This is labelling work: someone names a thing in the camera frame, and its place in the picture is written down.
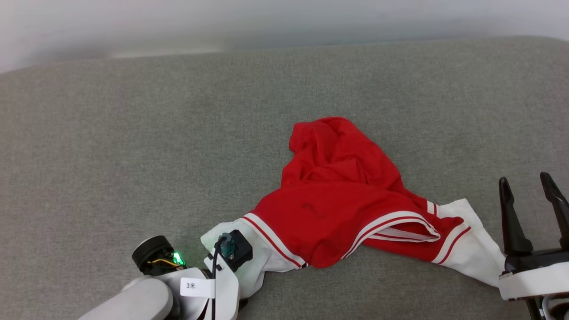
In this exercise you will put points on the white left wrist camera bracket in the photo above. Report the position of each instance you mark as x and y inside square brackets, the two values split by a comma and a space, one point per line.
[226, 293]

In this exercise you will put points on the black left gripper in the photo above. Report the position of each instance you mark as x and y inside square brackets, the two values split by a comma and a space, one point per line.
[151, 253]

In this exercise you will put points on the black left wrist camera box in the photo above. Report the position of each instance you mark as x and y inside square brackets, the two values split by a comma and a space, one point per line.
[242, 253]

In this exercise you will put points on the grey fabric sofa cushion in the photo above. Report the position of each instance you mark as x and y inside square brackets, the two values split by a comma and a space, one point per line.
[133, 142]

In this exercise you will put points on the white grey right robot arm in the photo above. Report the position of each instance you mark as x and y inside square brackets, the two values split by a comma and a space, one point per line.
[553, 309]

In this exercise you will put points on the red and white basketball jersey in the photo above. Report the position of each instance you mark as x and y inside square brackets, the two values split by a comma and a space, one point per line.
[338, 213]

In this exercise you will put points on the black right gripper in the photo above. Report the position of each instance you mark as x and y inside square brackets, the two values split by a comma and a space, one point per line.
[533, 260]

